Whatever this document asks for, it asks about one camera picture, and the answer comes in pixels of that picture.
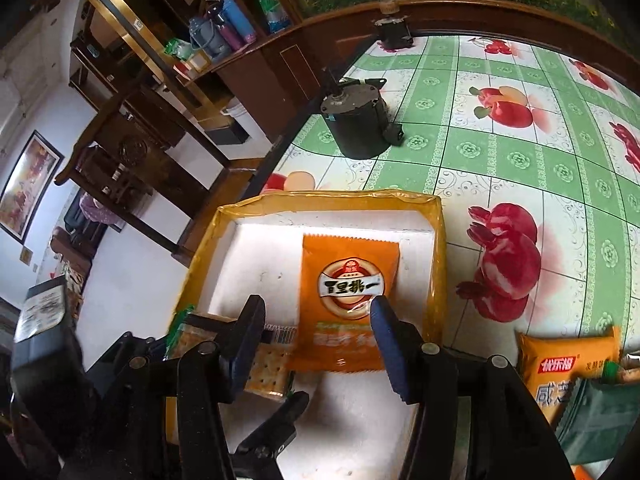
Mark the cracker pack green edge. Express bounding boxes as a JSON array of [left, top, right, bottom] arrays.
[[162, 303, 298, 403]]

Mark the small orange snack packet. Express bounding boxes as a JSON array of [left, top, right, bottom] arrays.
[[290, 234, 400, 373]]

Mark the large orange biscuit pack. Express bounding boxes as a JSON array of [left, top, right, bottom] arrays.
[[516, 326, 620, 427]]

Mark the dark green snack packet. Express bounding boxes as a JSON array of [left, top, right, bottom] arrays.
[[555, 378, 639, 465]]

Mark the yellow-taped white foam box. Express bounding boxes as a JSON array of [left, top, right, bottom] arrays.
[[179, 190, 447, 479]]

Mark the dark wooden chair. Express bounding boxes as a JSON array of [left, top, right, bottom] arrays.
[[54, 84, 233, 266]]

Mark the framed landscape painting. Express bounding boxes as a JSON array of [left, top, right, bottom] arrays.
[[1, 130, 64, 244]]

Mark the green fruit pattern tablecloth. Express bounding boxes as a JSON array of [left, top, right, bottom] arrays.
[[265, 36, 639, 384]]

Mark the large black round motor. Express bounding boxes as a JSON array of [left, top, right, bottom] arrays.
[[320, 74, 405, 160]]

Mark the small black motor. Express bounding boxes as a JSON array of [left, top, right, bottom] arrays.
[[373, 16, 413, 51]]

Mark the grey thermos jug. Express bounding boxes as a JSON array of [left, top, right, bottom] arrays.
[[189, 16, 232, 63]]

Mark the green plastic bottle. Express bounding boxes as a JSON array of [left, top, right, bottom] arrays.
[[258, 0, 291, 34]]

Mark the blue water bottle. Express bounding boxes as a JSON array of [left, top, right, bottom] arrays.
[[222, 0, 257, 44]]

